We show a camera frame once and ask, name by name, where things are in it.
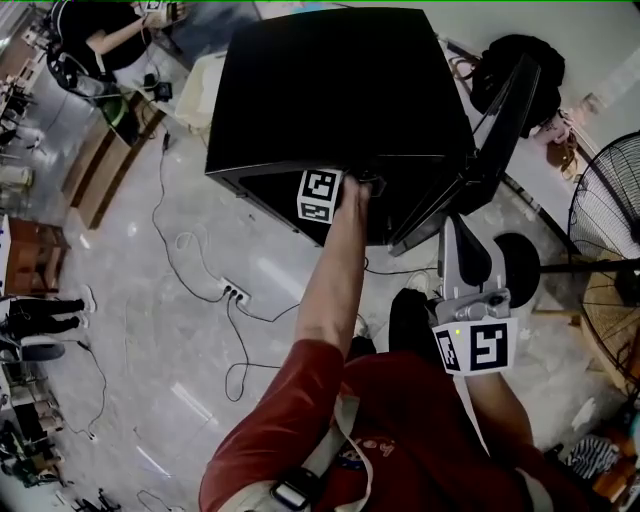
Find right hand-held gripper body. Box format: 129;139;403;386
432;288;520;377

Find red shirt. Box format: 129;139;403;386
199;339;591;512

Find black green bin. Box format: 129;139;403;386
102;92;140;146

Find pink brown bag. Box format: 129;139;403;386
537;109;584;179

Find wooden platform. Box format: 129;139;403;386
62;92;167;230

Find person's left forearm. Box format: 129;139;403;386
293;177;374;359

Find black backpack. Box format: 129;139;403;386
469;33;567;139

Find brown wooden cabinet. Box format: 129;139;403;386
0;214;71;300

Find black strap-mounted device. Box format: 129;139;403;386
269;467;325;512

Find cream plastic basket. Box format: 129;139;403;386
177;52;232;139

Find brown strap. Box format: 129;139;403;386
447;52;484;86

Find person's right forearm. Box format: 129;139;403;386
462;370;539;454

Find large black floor fan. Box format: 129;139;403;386
493;130;640;401

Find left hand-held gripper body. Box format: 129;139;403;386
297;168;387;226

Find striped cloth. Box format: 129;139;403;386
567;434;621;481

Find person's black trousers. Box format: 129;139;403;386
348;288;444;360

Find white power strip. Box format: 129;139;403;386
218;277;253;307

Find white cable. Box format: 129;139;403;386
173;223;227;290

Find beige shoulder strap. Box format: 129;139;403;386
234;394;377;512

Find black mini fridge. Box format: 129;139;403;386
204;7;476;249

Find black cable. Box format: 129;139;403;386
151;127;231;304
223;298;284;403

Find black box device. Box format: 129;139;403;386
143;73;174;104

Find white table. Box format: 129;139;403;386
437;34;604;251

